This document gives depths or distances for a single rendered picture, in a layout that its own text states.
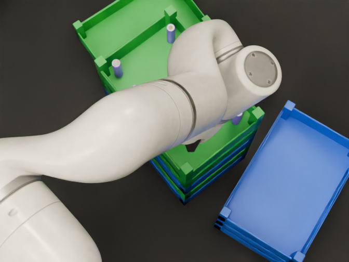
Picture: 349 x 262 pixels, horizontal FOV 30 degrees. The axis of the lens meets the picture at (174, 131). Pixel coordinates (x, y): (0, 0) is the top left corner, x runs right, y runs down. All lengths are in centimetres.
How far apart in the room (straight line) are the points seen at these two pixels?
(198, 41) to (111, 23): 85
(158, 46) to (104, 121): 72
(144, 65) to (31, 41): 49
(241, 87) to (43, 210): 40
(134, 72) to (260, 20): 53
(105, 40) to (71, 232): 108
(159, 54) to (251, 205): 40
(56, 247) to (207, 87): 30
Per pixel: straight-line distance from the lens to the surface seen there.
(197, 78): 88
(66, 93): 174
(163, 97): 77
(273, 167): 152
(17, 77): 179
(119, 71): 136
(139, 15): 180
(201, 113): 84
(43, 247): 74
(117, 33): 178
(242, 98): 103
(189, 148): 122
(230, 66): 102
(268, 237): 149
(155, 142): 74
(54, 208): 76
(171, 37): 139
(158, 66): 140
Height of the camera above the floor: 163
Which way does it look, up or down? 75 degrees down
